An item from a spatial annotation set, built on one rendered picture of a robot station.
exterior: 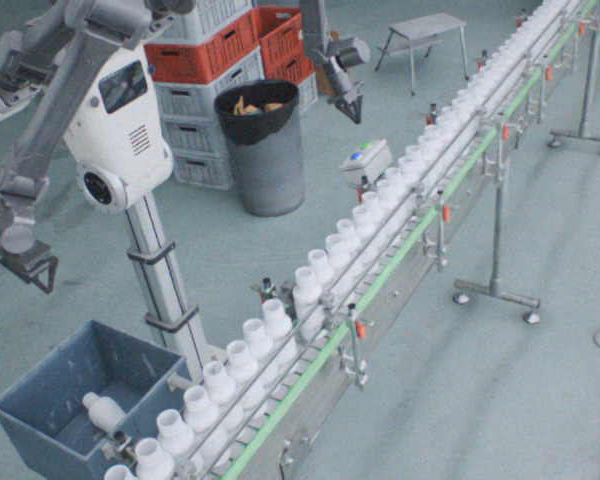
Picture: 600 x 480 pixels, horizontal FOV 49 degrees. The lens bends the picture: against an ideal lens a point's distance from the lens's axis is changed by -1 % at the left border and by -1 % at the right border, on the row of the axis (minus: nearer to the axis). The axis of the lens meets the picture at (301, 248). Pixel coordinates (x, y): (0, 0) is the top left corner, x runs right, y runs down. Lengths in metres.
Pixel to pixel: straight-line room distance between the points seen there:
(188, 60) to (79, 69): 2.60
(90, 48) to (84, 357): 0.89
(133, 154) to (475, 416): 1.55
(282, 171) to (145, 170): 1.83
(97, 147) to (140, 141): 0.12
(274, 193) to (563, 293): 1.52
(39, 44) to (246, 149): 2.21
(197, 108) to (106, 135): 2.19
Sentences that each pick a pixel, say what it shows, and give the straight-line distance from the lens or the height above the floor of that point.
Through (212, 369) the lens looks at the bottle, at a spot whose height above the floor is 1.15.
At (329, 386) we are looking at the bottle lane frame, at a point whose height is 0.90.
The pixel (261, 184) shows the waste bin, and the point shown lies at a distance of 3.53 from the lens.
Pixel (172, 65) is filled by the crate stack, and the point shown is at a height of 0.76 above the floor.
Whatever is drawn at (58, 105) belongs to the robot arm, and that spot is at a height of 1.59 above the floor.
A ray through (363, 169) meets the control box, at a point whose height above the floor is 1.10.
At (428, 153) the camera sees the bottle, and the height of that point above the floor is 1.13.
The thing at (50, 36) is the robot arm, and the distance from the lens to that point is 1.29.
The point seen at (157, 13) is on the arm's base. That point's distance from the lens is 1.78.
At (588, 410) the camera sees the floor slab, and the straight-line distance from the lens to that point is 2.65.
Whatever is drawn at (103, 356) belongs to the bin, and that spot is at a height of 0.83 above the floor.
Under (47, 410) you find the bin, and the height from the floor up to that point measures 0.82.
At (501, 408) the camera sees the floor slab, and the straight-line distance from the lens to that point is 2.60.
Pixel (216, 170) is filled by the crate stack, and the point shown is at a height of 0.13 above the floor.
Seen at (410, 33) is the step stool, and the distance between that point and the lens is 4.82.
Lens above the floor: 1.98
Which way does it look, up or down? 36 degrees down
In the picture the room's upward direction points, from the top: 9 degrees counter-clockwise
